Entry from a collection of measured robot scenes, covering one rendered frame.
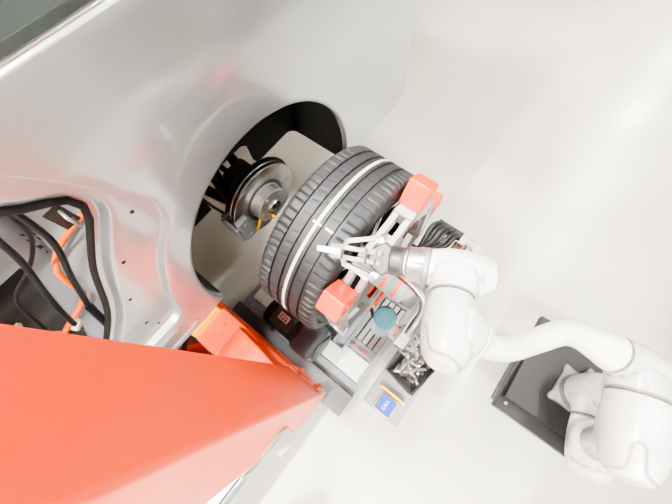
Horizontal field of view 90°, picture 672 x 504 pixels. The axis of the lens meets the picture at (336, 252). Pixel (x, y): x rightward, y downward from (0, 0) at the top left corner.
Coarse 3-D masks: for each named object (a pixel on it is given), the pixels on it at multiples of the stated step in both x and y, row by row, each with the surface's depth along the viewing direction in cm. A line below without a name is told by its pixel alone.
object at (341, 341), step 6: (366, 312) 186; (360, 318) 185; (366, 318) 186; (354, 324) 184; (360, 324) 182; (330, 330) 184; (336, 330) 180; (354, 330) 183; (336, 336) 181; (342, 336) 182; (348, 336) 182; (336, 342) 181; (342, 342) 181; (348, 342) 182; (342, 348) 178
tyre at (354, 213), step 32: (352, 160) 102; (320, 192) 96; (352, 192) 96; (384, 192) 96; (288, 224) 97; (320, 224) 94; (352, 224) 92; (288, 256) 99; (320, 256) 94; (288, 288) 102; (320, 288) 96; (320, 320) 117
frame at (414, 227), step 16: (400, 208) 99; (432, 208) 118; (384, 224) 97; (400, 224) 100; (416, 224) 134; (416, 240) 140; (368, 256) 98; (352, 272) 96; (368, 288) 142; (368, 304) 139; (352, 320) 127
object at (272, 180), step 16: (272, 160) 127; (256, 176) 121; (272, 176) 129; (288, 176) 138; (240, 192) 119; (256, 192) 126; (272, 192) 127; (288, 192) 146; (240, 208) 124; (256, 208) 128; (256, 224) 140
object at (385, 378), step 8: (392, 360) 148; (384, 368) 148; (384, 376) 146; (376, 384) 145; (384, 384) 144; (392, 384) 144; (368, 392) 144; (376, 392) 144; (392, 392) 143; (400, 392) 143; (416, 392) 142; (368, 400) 143; (408, 400) 142; (400, 408) 141; (392, 416) 140; (400, 416) 140; (392, 424) 139
